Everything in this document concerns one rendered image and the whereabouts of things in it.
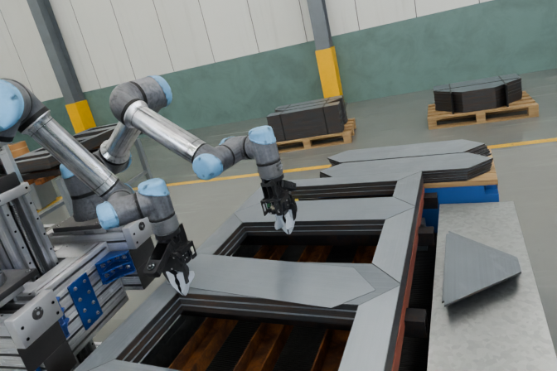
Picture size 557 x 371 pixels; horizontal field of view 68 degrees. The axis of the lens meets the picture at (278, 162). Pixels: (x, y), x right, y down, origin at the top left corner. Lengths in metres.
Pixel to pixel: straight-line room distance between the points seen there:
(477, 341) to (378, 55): 7.15
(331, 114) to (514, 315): 4.50
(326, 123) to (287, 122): 0.55
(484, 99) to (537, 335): 4.53
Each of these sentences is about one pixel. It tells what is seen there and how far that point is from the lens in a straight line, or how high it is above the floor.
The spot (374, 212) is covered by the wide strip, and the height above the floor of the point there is 0.87.
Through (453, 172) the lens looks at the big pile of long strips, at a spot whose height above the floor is 0.83.
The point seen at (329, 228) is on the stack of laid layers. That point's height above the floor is 0.84.
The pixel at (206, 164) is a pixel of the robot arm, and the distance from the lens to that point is 1.15.
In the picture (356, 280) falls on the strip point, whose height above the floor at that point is 0.87.
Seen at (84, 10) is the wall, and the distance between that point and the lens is 10.41.
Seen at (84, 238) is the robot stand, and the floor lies 0.97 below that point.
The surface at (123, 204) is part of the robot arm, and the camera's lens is 1.18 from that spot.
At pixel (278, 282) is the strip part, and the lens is 1.22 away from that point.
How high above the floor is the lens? 1.53
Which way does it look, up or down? 17 degrees down
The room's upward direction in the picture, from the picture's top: 13 degrees counter-clockwise
